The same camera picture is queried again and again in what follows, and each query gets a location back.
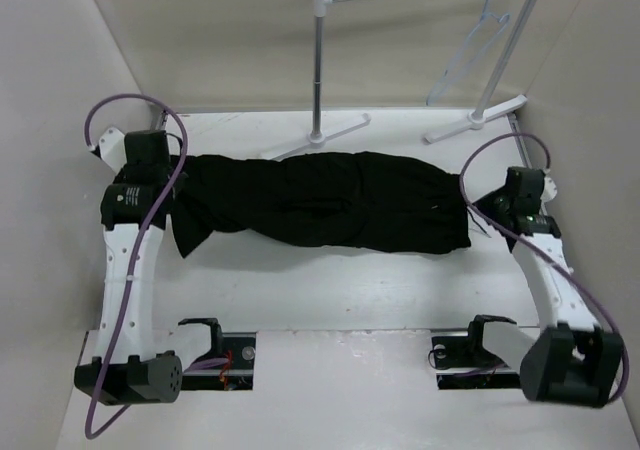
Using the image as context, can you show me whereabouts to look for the black trousers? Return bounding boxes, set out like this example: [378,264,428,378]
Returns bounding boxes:
[171,152,471,256]

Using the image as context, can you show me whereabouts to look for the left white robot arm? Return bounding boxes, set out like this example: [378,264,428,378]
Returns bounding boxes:
[74,129,225,406]

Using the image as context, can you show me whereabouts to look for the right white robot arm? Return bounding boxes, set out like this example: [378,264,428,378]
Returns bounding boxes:
[429,167,624,408]

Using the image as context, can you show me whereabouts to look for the white clothes rack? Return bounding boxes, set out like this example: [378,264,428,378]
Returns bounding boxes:
[260,0,538,160]

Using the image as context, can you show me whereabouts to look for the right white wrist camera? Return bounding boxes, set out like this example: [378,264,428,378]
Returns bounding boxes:
[541,169,558,204]

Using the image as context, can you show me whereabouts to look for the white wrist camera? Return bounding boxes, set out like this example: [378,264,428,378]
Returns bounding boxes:
[541,169,558,204]
[92,126,126,173]

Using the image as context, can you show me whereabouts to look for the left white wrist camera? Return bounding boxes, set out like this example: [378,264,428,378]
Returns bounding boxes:
[92,126,126,173]

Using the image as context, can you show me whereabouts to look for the right aluminium table rail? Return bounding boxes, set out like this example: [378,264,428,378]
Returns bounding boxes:
[507,112,535,168]

